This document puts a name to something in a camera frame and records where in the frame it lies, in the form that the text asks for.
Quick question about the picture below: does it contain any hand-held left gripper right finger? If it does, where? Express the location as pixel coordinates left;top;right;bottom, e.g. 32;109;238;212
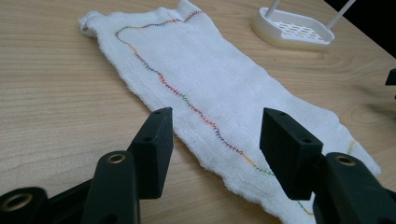
259;107;396;224

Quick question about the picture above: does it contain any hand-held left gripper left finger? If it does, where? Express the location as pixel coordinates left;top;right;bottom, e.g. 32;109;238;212
79;106;175;224

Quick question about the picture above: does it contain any white cloth with coloured stitching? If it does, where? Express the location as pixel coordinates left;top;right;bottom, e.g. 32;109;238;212
78;0;383;224

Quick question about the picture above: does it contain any white plastic basket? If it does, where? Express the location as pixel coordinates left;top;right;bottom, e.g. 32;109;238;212
250;0;357;52

